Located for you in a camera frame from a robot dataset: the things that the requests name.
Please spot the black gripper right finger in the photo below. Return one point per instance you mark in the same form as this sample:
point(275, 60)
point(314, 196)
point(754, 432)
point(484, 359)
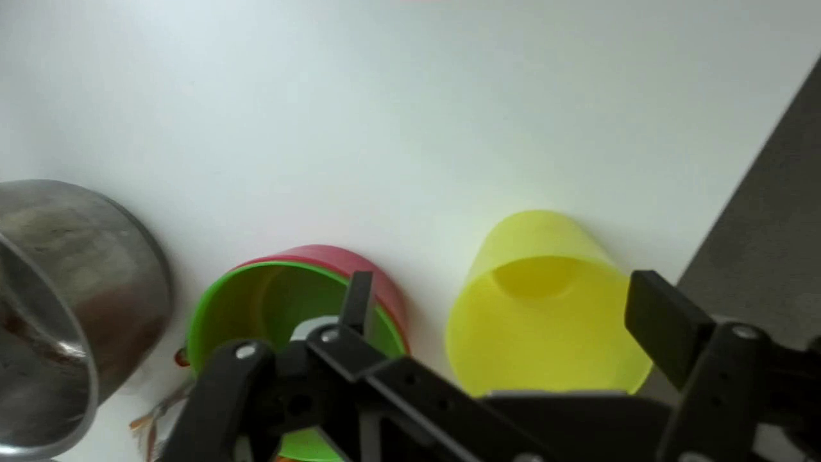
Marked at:
point(728, 387)

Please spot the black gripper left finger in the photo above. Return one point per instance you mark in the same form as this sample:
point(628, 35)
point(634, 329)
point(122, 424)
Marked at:
point(411, 401)

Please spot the yellow plastic cup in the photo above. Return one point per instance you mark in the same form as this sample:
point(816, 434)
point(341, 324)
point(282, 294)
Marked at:
point(548, 342)

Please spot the green plastic bowl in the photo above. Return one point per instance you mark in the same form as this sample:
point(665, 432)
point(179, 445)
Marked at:
point(258, 298)

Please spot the red plastic bowl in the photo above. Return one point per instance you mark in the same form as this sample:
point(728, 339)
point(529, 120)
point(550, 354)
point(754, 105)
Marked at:
point(360, 261)

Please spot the silver snack packet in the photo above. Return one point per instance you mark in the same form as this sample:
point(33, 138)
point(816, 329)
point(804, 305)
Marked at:
point(149, 423)

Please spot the stainless steel pot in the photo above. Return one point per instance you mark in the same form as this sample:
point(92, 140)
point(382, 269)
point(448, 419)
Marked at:
point(94, 274)

